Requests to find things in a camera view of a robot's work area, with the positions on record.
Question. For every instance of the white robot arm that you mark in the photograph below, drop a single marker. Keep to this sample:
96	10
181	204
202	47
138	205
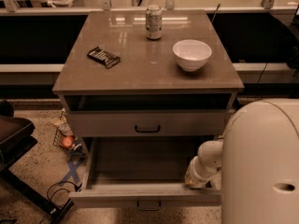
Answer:
258	159

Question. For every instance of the grey drawer cabinet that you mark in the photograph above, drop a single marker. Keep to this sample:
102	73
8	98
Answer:
147	78

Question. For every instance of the red apple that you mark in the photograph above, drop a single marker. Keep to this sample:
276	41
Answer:
68	142

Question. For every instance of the grey drawer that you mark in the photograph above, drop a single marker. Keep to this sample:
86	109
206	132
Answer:
146	173
132	124

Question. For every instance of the black snack bar wrapper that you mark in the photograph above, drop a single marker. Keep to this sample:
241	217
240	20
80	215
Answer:
107	59

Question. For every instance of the blue tape cross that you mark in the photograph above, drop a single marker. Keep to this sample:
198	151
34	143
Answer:
73	166

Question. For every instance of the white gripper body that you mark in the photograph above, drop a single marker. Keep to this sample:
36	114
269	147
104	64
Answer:
195	168

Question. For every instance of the white ceramic bowl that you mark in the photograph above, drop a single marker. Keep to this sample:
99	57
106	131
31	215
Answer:
191	55

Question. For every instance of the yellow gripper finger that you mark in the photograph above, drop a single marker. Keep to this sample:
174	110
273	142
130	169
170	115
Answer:
190	180

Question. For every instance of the silver soda can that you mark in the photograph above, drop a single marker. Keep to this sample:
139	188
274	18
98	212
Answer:
154	16

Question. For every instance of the wire basket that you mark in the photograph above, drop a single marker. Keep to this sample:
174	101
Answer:
75	150

